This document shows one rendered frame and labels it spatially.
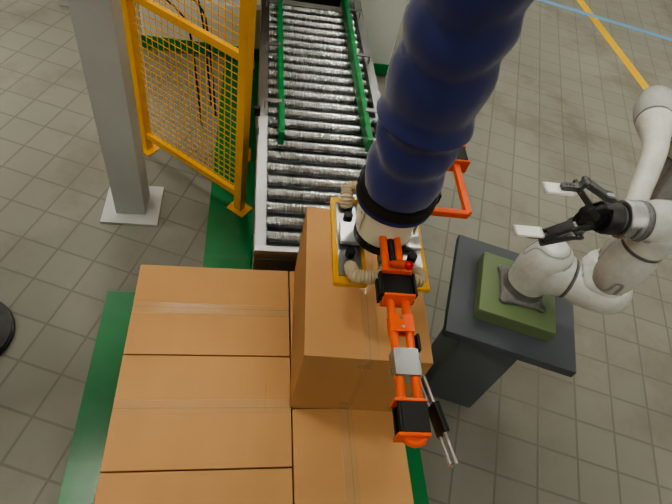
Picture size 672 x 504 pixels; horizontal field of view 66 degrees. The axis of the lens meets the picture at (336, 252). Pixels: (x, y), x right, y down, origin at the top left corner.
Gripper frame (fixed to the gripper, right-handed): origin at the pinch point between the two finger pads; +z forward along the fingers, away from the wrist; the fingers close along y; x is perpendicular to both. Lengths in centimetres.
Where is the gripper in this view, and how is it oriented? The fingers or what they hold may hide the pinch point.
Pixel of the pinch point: (532, 210)
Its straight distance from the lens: 119.1
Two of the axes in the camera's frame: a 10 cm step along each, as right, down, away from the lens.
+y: -1.7, 6.1, 7.7
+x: -0.4, -7.9, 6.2
